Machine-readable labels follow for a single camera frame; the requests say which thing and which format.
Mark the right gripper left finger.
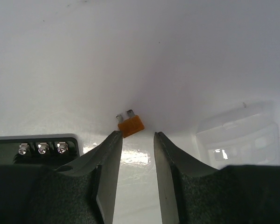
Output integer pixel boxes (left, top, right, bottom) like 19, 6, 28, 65
0, 131, 123, 224

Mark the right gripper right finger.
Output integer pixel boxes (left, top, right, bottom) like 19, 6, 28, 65
154, 132, 280, 224

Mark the black fuse box base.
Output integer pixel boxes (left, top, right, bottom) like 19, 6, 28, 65
0, 133, 80, 168

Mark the clear fuse box cover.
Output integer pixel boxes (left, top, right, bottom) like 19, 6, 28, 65
195, 101, 280, 169

